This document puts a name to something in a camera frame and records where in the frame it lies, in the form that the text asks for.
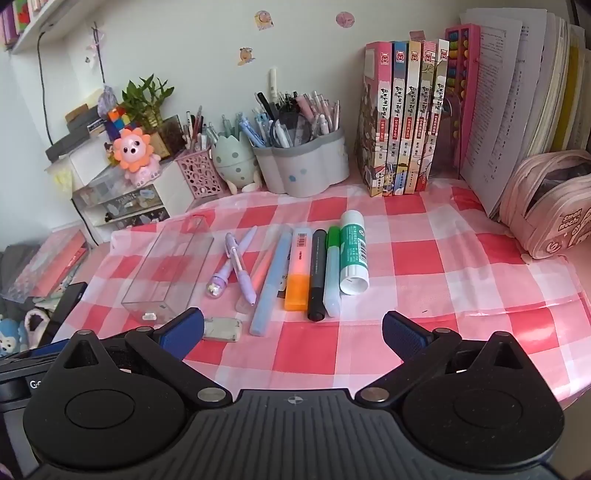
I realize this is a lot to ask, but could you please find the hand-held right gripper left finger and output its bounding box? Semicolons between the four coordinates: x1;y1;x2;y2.
59;307;234;408

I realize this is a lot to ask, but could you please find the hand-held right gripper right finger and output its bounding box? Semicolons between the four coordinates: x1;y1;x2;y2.
355;310;532;408

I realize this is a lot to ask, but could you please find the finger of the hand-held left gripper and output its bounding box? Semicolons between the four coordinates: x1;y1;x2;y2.
13;339;70;360

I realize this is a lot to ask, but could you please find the purple cartoon pen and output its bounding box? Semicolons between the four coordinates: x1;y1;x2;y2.
205;225;258;298

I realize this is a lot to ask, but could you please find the clear plastic pen box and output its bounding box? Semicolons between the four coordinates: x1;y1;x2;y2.
121;215;215;324

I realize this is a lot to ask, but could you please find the white mechanical pencil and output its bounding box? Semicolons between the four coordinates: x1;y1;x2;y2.
225;232;257;306

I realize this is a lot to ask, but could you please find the green capped marker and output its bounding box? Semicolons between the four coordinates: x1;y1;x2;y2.
323;226;343;318

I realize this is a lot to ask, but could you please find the light blue pen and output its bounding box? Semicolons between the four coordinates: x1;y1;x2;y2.
249;227;294;337

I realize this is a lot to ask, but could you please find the green white glue stick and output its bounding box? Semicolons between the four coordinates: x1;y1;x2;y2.
339;210;371;296

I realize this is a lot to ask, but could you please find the pink translucent highlighter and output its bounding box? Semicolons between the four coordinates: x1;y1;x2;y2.
235;226;283;315

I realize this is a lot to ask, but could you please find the dark grey whiteboard marker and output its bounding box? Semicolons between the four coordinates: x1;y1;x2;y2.
307;229;329;322

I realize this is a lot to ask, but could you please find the orange highlighter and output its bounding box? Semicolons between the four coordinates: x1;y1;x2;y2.
284;228;311;311

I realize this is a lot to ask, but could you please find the white plush slipper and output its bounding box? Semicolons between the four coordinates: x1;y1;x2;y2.
23;308;56;349

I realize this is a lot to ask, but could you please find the blue plush monkey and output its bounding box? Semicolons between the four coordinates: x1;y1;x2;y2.
0;315;29;358

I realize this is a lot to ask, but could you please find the black device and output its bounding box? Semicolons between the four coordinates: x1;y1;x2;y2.
39;282;88;347

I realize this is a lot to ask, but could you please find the pink checked tablecloth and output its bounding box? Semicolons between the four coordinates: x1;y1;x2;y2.
88;178;585;407

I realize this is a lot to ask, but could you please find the pink book in clear sleeve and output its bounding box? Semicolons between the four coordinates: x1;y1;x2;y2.
2;228;93;303

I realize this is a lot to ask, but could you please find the white drawer organizer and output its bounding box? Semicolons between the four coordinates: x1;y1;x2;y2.
71;159;195;229

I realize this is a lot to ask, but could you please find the pink lattice pen holder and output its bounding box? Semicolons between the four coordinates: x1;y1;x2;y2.
174;147;229;200

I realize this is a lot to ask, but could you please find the clear small plastic drawer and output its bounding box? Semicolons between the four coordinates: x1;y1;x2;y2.
76;178;134;200

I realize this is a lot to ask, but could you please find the green egg pen holder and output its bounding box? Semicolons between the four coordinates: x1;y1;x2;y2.
211;131;263;193

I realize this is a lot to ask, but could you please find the pink pencil case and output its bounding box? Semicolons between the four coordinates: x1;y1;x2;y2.
499;150;591;260

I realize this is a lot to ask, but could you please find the pink lion toy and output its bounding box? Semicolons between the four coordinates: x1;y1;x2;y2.
108;128;162;188

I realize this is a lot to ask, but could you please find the white storage box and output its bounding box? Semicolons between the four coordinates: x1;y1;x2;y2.
69;148;116;185

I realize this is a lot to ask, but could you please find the grey white flower pen holder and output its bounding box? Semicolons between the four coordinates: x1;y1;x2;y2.
252;127;351;197

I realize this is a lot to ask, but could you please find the bunch of grey clip pens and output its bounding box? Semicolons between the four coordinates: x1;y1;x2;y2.
217;114;254;148

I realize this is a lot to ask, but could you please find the grey flat box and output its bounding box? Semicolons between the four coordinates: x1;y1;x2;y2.
45;104;109;162

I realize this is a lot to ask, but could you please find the colourful puzzle cube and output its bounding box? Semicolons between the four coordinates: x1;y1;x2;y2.
105;106;139;139

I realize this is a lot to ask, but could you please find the pink comic book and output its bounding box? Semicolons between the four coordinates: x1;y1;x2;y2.
355;41;394;198
387;41;411;197
416;41;437;193
402;41;423;195

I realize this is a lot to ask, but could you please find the green bamboo plant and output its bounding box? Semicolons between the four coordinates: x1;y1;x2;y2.
121;74;176;132

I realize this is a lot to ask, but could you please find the bunch of blue and pink pens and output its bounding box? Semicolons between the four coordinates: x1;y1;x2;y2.
238;68;342;148

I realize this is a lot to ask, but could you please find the purple hanging ornament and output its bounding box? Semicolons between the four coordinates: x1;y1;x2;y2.
85;21;122;109

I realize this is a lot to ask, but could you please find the stack of papers and books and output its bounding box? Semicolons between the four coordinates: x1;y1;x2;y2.
457;7;591;220

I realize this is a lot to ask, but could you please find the pink abacus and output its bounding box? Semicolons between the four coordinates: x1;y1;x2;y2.
444;23;482;181

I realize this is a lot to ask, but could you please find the row of pink books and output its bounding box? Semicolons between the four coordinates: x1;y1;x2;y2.
0;0;47;47

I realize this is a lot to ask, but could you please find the black cable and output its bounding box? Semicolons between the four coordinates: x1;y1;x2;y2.
36;30;61;148

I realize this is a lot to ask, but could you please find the white wall shelf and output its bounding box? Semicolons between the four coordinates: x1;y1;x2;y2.
0;0;81;55

